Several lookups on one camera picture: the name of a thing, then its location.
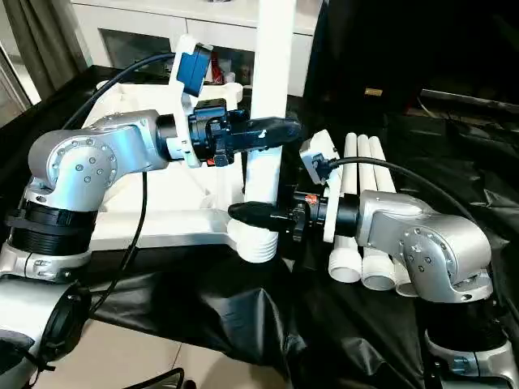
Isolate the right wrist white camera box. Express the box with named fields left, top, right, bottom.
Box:
left=298, top=130, right=341, bottom=244

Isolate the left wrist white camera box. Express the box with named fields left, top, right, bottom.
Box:
left=174, top=34, right=216, bottom=167

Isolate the white plastic table leg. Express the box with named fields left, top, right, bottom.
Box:
left=369, top=136, right=418, bottom=297
left=357, top=135, right=396, bottom=290
left=239, top=0, right=297, bottom=263
left=328, top=134, right=363, bottom=283

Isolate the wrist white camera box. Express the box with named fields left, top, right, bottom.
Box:
left=298, top=130, right=341, bottom=244
left=174, top=34, right=216, bottom=167

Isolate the white plastic table top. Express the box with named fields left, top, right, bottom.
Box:
left=85, top=79, right=252, bottom=250

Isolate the black plastic mat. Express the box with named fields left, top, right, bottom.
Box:
left=0, top=65, right=519, bottom=389

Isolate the grey curtain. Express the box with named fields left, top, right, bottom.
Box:
left=0, top=0, right=90, bottom=102

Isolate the white glass-door cabinet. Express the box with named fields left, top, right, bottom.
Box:
left=69, top=0, right=325, bottom=86

